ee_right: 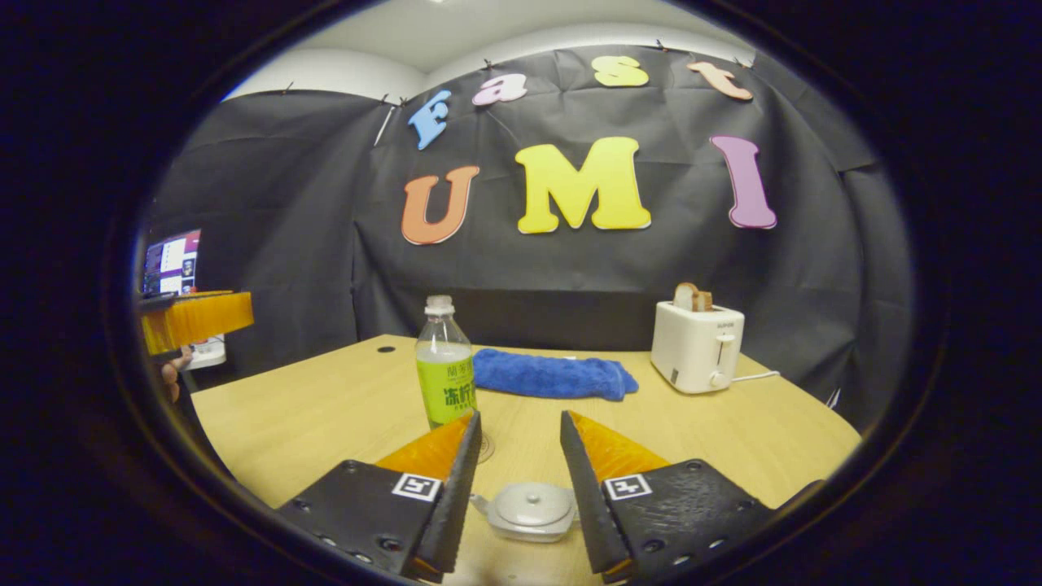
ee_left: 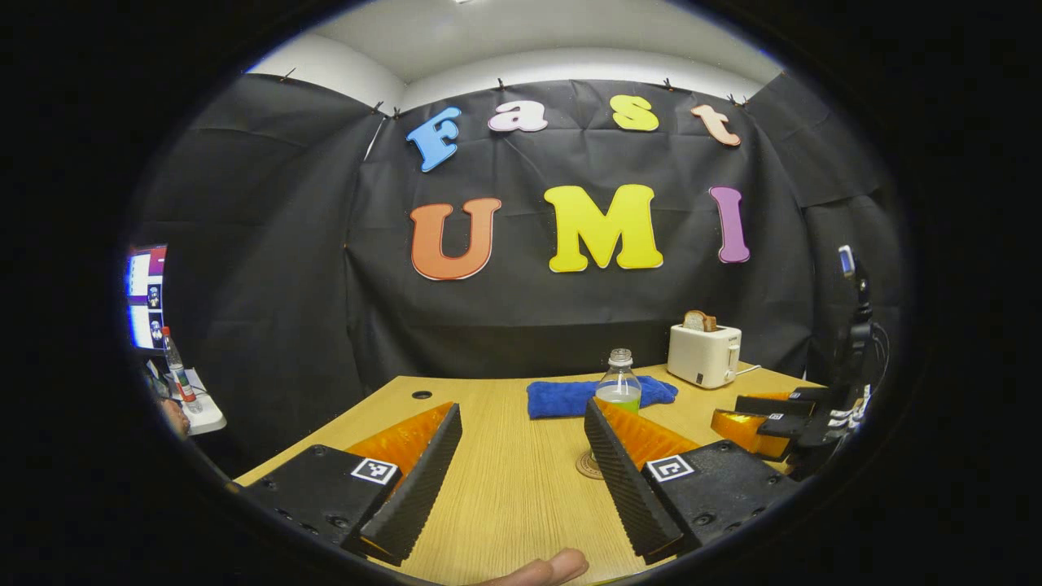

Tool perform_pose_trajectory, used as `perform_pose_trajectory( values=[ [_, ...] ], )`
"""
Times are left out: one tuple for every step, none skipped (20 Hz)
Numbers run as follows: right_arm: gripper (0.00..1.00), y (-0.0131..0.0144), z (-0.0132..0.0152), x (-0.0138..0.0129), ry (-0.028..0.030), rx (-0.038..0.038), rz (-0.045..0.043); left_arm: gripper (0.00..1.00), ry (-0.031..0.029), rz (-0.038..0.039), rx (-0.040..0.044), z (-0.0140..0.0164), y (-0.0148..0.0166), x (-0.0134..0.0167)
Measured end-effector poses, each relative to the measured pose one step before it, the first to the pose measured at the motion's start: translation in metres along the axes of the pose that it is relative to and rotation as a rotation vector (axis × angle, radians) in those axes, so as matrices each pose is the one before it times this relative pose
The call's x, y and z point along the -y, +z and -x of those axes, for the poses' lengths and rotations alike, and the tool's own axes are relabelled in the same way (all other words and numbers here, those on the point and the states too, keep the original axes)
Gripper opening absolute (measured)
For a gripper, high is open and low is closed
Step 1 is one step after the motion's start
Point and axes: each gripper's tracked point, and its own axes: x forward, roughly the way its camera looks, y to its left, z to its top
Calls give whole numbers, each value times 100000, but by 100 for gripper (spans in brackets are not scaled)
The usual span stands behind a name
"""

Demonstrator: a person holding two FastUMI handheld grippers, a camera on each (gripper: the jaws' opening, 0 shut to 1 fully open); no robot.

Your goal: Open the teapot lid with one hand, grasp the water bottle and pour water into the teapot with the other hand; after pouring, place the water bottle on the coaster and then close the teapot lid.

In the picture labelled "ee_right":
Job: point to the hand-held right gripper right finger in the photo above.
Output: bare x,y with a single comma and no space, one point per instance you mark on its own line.
582,496

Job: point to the bread slice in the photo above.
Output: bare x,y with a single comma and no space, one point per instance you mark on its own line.
686,297

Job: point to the white side table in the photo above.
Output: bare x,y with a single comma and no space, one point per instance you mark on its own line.
210,354

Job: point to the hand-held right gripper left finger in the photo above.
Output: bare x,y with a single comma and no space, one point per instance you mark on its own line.
460,488

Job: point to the blue towel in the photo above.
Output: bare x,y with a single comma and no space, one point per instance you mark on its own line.
553,374

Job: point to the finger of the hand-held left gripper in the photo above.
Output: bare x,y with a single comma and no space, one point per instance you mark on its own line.
195,320

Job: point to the white teacup lid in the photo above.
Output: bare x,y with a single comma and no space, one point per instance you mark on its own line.
533,505

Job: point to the computer monitor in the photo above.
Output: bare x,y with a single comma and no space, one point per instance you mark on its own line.
172,260

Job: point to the white toaster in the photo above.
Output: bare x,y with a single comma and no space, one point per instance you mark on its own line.
692,346

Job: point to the green label water bottle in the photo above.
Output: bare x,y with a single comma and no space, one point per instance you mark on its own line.
445,382

